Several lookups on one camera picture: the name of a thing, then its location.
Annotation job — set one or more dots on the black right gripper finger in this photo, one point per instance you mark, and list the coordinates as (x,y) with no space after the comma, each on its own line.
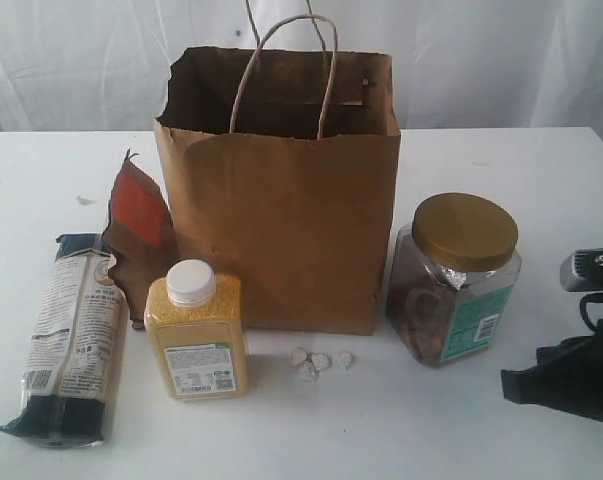
(559,381)

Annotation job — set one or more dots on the clear jar gold lid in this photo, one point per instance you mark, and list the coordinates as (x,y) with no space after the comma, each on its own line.
(453,271)

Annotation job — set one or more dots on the brown paper bag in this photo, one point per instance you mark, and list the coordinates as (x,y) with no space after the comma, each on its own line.
(280,168)

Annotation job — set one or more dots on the white wrapped candy right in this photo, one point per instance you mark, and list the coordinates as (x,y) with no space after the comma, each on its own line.
(343,359)

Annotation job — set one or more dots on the white wrapped candy middle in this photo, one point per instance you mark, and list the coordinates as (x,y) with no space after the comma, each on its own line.
(320,361)

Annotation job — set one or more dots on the white wrapped candy far left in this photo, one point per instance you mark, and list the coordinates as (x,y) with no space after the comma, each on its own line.
(298,356)

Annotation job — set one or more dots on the yellow millet bottle white cap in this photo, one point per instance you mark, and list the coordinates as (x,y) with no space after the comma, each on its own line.
(193,320)

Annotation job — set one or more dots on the brown red snack pouch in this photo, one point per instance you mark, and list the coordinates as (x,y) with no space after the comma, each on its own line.
(140,236)

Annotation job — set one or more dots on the noodle packet dark blue ends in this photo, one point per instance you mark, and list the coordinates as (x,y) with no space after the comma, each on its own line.
(66,381)

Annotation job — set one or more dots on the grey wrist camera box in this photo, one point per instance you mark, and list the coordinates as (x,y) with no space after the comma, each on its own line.
(582,271)

